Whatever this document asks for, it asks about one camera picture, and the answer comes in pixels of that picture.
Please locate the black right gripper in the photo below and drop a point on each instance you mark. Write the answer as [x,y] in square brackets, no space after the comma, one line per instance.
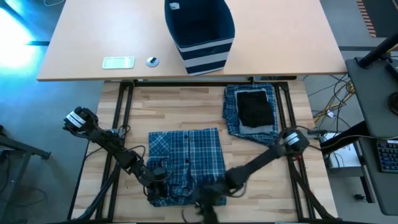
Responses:
[214,193]

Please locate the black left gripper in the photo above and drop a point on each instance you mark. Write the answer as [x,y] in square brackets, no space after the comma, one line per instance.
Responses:
[157,180]

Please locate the dark garment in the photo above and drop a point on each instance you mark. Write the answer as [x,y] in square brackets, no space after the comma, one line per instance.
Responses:
[186,165]

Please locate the grey garment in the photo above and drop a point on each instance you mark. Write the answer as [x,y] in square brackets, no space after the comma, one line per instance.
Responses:
[248,130]

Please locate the blue plaid pants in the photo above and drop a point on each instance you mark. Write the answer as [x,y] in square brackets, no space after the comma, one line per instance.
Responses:
[230,118]

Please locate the black shorts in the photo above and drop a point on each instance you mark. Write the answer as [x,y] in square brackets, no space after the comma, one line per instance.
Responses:
[255,109]

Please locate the navy striped fabric laundry bin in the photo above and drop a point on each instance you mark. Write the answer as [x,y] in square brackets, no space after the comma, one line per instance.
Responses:
[205,56]

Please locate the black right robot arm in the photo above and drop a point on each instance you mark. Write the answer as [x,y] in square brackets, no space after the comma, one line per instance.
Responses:
[267,158]

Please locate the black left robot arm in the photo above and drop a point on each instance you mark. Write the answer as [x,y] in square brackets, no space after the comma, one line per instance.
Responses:
[105,140]

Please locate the round silver desk grommet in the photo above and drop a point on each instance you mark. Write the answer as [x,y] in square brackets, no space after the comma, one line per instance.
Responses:
[152,62]

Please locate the pale rectangular plate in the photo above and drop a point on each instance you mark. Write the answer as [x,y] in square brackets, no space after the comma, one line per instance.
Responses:
[118,63]

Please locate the white papers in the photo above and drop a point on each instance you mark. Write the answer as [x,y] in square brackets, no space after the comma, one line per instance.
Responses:
[345,155]

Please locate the black metal stand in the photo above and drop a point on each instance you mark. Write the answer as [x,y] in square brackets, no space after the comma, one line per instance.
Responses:
[18,147]

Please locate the black desk leg bar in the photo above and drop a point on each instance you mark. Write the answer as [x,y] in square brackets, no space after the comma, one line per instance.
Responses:
[342,140]

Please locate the beige desk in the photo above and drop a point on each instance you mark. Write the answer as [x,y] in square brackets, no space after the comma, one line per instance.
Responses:
[77,31]

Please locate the black keyboard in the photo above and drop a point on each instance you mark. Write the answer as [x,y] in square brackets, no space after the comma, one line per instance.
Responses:
[388,157]

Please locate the dark grey side desk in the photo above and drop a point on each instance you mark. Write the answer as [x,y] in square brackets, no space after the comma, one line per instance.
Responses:
[370,93]

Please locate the black round pole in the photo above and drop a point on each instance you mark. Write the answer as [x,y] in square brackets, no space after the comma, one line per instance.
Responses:
[377,51]

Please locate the orange black striped strip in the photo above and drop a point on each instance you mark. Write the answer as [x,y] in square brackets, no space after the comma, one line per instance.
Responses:
[365,15]

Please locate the black aluminium table frame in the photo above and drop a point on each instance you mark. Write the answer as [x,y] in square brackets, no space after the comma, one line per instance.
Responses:
[155,83]

